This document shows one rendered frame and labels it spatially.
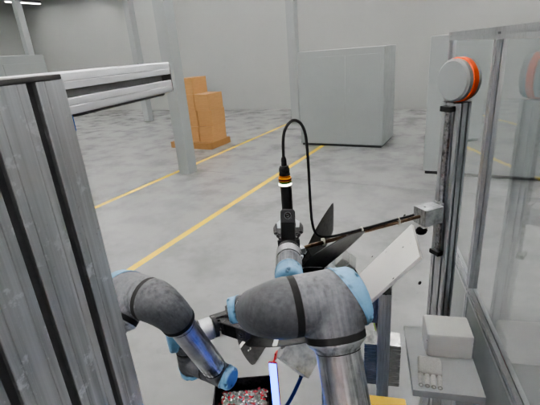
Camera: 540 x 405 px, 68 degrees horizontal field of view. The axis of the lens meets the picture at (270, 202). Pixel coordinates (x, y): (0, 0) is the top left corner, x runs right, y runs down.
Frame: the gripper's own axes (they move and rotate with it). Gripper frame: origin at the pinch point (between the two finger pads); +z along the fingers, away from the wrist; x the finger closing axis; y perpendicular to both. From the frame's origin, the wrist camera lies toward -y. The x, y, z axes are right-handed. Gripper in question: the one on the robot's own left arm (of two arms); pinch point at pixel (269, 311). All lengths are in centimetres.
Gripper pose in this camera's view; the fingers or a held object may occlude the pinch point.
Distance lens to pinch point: 145.3
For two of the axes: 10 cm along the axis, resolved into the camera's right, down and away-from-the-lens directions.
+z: 9.1, -2.1, 3.6
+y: -4.0, -1.9, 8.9
